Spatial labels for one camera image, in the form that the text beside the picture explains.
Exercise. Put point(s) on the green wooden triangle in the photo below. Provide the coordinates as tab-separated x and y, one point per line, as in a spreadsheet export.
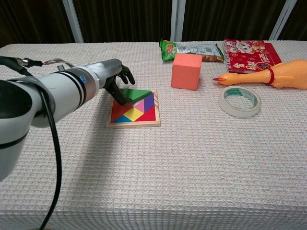
136	94

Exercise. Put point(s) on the green snack packet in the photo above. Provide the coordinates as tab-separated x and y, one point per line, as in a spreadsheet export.
192	49

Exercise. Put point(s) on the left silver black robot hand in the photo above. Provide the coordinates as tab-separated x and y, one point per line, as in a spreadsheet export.
109	69

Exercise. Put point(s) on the large orange-red tangram triangle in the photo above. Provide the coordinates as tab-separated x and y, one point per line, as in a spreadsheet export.
118	111

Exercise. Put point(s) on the orange foam cube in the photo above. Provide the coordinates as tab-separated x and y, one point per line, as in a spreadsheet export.
185	74

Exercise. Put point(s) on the beige woven tablecloth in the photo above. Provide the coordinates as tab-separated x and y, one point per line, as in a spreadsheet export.
168	167

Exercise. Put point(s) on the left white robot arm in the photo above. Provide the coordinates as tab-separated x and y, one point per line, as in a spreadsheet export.
60	95

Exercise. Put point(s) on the yellow rubber chicken toy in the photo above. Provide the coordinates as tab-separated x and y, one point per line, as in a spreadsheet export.
283	75

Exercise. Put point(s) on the grey metal frame post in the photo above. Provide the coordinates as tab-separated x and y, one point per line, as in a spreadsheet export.
177	19
283	19
72	21

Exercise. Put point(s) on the crimson tangram triangle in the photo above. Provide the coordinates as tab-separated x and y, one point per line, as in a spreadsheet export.
149	116

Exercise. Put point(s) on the blue tangram triangle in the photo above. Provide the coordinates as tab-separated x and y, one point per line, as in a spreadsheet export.
123	119

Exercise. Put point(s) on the dark pleated curtain panel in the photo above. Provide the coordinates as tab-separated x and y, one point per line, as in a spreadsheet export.
299	19
227	19
31	19
124	19

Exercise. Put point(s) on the pink tangram triangle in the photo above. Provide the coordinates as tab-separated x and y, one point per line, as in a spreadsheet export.
141	106

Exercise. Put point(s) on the purple tangram parallelogram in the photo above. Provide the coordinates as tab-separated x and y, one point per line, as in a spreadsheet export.
149	102

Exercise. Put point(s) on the white tape roll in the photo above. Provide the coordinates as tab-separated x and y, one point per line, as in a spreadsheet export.
224	105

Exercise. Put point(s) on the yellow tangram square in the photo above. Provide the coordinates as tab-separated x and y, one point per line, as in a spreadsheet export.
133	114

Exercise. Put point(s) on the wooden tangram tray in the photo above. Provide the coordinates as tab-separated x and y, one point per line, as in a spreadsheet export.
133	125

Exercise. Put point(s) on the red spiral desk calendar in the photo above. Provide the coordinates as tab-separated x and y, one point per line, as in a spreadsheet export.
249	57

